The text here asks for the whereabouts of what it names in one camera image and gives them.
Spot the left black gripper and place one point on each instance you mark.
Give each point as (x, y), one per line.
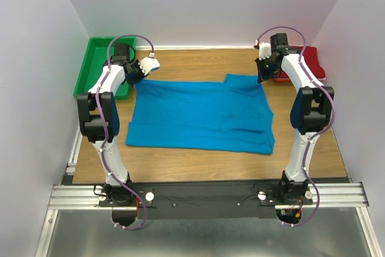
(132, 82)

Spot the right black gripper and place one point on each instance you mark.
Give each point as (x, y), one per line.
(261, 76)

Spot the blue t shirt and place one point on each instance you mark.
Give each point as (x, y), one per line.
(232, 115)

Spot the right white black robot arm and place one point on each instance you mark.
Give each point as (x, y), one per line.
(311, 114)

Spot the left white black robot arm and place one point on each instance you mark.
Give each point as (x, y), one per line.
(99, 122)

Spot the green plastic tray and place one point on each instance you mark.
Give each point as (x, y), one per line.
(94, 58)

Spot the folded red t shirt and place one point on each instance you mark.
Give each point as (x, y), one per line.
(311, 58)

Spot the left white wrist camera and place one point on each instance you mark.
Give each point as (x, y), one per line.
(149, 65)

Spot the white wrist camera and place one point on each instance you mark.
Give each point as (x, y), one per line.
(264, 50)
(149, 65)

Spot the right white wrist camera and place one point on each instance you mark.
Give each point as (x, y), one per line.
(264, 50)

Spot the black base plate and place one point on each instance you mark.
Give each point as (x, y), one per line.
(198, 200)

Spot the aluminium frame rail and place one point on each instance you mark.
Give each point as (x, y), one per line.
(345, 195)

